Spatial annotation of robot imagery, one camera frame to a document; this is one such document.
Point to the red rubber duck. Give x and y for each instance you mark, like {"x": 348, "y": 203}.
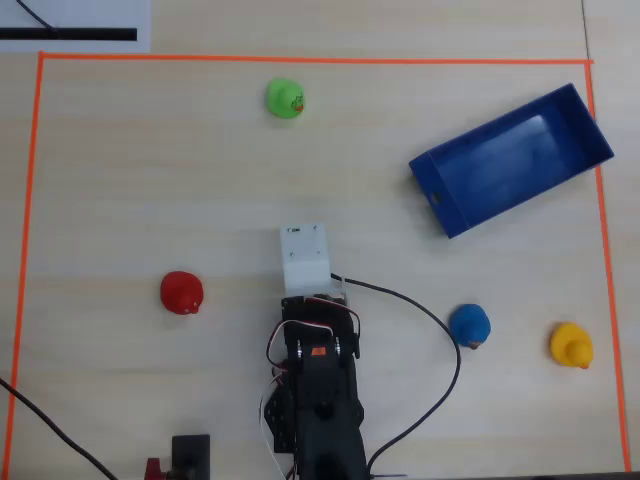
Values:
{"x": 179, "y": 291}

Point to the blue rectangular plastic box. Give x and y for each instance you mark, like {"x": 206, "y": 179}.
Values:
{"x": 505, "y": 165}

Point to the blue rubber duck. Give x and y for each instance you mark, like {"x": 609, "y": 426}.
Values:
{"x": 469, "y": 322}

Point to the black strip on paper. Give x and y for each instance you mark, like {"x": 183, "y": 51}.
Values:
{"x": 95, "y": 34}

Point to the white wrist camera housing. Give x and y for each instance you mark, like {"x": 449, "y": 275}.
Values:
{"x": 306, "y": 260}

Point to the yellow rubber duck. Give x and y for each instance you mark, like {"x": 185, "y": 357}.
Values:
{"x": 567, "y": 342}

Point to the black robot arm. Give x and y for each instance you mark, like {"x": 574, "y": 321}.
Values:
{"x": 325, "y": 410}

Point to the orange tape strip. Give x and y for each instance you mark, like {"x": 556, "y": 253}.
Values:
{"x": 320, "y": 60}
{"x": 607, "y": 270}
{"x": 25, "y": 250}

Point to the green rubber duck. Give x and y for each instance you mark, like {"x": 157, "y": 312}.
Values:
{"x": 281, "y": 99}

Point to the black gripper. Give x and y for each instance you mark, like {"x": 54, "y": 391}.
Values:
{"x": 316, "y": 313}

